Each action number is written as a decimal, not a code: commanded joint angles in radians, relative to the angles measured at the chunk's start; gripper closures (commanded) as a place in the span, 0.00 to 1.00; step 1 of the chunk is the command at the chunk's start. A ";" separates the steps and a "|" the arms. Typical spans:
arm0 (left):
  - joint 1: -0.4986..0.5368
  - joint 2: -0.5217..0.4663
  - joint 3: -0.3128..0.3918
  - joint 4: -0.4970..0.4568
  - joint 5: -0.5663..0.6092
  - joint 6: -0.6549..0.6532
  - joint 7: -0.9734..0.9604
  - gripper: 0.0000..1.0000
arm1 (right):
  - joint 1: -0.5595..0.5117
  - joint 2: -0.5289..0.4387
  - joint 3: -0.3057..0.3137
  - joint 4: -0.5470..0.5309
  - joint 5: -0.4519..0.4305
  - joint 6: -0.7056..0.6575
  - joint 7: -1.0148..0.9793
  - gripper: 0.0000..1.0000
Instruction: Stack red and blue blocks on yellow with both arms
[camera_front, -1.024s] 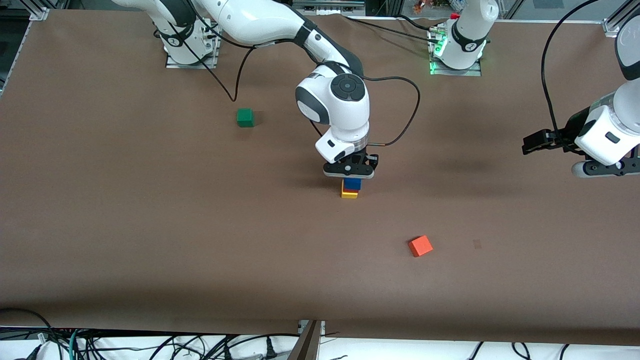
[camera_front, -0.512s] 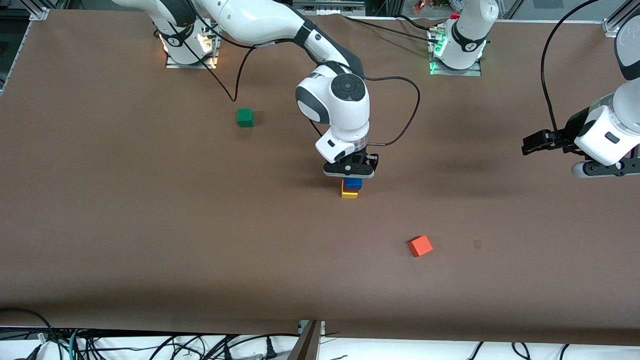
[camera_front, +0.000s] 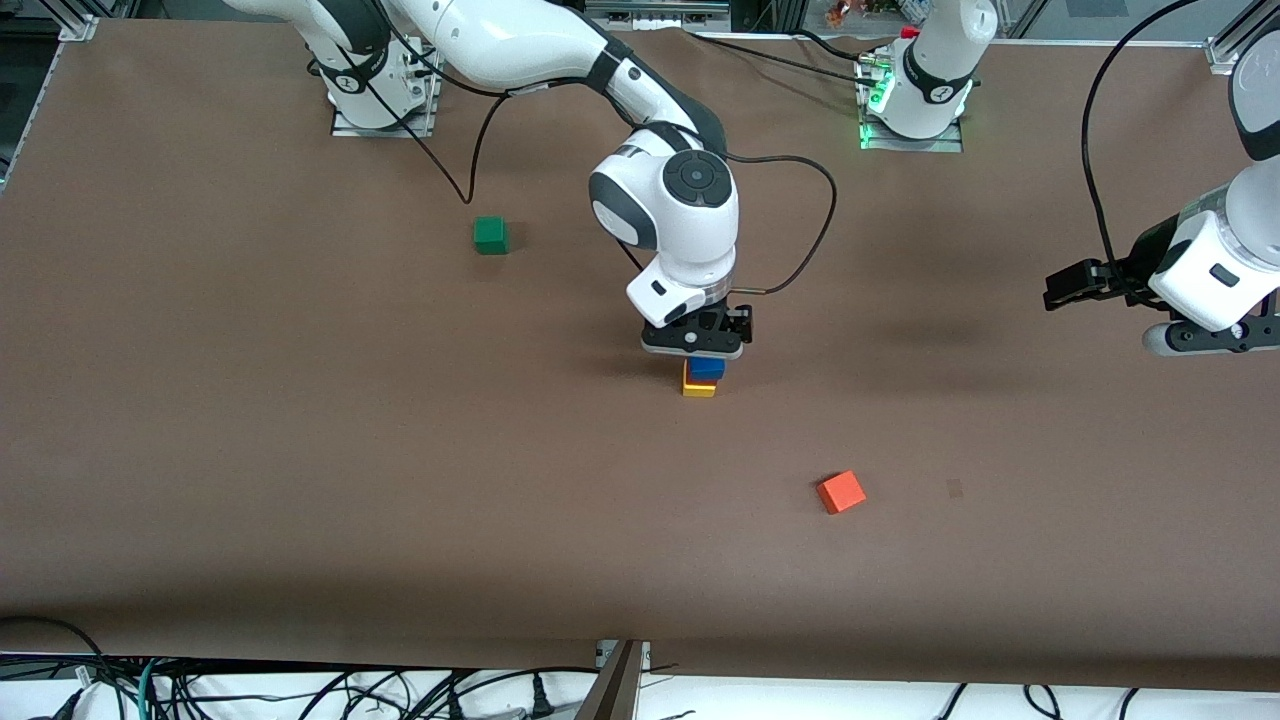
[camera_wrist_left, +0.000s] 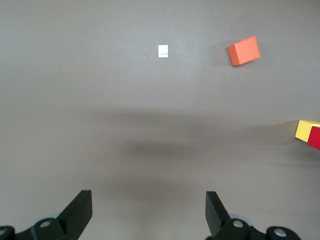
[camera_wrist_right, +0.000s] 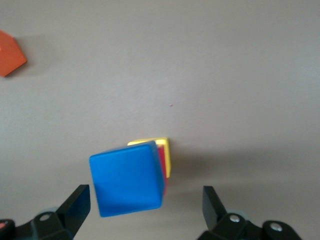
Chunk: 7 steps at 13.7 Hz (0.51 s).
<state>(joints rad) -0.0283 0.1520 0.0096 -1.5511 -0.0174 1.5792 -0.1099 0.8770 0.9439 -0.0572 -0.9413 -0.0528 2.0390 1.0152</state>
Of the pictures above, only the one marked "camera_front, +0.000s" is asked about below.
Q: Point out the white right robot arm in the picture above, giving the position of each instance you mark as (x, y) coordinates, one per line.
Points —
(690, 220)

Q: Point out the blue wooden block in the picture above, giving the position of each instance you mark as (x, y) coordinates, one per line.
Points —
(707, 368)

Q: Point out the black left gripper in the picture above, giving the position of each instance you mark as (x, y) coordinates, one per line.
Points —
(1127, 271)

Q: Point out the aluminium table bracket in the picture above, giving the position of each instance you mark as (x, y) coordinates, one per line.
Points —
(602, 652)

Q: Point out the black power plug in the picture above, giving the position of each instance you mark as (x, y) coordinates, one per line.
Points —
(541, 697)

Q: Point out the aluminium frame corner profile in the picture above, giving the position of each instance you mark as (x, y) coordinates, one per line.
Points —
(78, 28)
(1225, 50)

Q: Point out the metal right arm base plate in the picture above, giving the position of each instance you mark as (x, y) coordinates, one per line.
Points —
(385, 130)

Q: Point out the green wooden block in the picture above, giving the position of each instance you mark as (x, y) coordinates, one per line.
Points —
(490, 235)

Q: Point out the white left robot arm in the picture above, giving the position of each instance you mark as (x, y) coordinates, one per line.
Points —
(1220, 250)

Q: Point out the orange wooden block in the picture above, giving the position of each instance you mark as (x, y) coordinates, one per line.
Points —
(841, 492)

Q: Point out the yellow wooden block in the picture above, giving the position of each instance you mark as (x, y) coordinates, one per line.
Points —
(700, 390)

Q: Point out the grey power strip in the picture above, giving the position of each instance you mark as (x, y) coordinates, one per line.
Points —
(655, 10)

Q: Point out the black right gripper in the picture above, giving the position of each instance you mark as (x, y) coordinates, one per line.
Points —
(738, 322)

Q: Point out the brown table support beam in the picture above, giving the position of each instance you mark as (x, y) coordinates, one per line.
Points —
(612, 695)

